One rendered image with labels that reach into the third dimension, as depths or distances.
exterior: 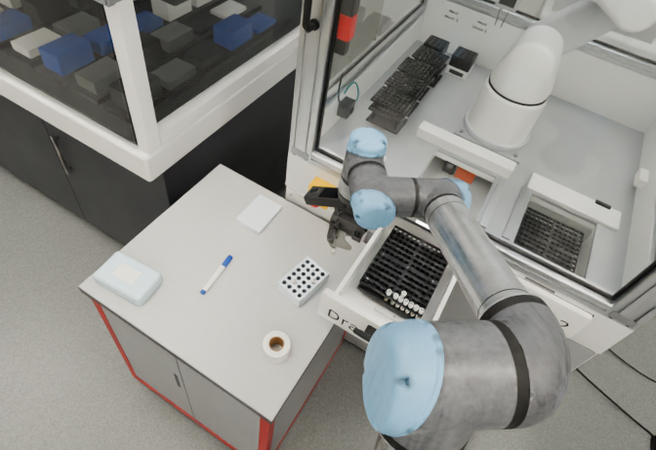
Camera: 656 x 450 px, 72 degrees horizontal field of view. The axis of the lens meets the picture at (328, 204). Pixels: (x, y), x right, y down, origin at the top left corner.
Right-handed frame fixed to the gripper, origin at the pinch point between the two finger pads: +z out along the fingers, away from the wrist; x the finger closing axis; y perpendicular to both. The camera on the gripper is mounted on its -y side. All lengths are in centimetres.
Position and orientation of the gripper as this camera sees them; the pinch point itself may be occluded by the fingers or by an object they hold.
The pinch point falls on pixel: (333, 241)
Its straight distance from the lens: 113.4
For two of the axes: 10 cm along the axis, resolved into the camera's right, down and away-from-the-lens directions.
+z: -1.3, 6.5, 7.5
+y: 8.8, 4.2, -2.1
